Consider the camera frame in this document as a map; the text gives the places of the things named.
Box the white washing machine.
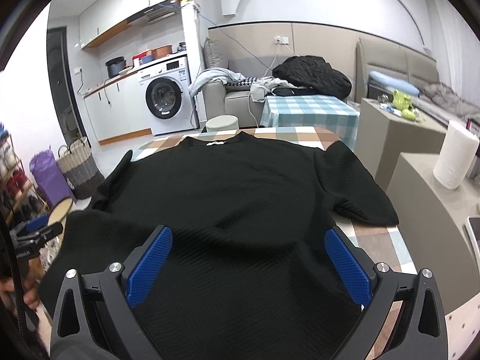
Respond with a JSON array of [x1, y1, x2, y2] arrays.
[[138, 53, 199, 136]]

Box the yarn rack shelf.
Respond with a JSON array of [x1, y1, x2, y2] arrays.
[[0, 124, 49, 228]]

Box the round white stool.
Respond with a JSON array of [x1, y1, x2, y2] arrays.
[[205, 115, 239, 133]]

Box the black knit sweater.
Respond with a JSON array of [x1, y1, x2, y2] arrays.
[[39, 133, 399, 359]]

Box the checkered tablecloth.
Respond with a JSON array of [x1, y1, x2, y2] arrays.
[[133, 127, 416, 359]]

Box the white paper towel roll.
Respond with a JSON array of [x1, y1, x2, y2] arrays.
[[433, 119, 479, 190]]

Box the light blue pillow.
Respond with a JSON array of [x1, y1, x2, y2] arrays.
[[368, 71, 420, 97]]

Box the blue plaid side table cloth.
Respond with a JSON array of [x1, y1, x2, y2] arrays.
[[259, 95, 360, 150]]

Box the white kitchen cabinets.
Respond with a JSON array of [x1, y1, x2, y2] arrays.
[[84, 72, 151, 146]]

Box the black cooking pot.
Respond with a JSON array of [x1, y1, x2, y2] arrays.
[[105, 56, 126, 79]]

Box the black quilted jacket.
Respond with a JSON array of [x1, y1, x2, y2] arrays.
[[272, 55, 352, 100]]

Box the grey sofa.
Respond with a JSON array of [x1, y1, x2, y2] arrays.
[[201, 37, 269, 128]]

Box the purple bag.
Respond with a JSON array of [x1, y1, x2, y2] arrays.
[[29, 149, 74, 207]]

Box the green toy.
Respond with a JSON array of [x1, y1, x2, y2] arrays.
[[392, 89, 417, 121]]

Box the woven laundry basket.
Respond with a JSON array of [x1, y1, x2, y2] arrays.
[[57, 137, 105, 200]]

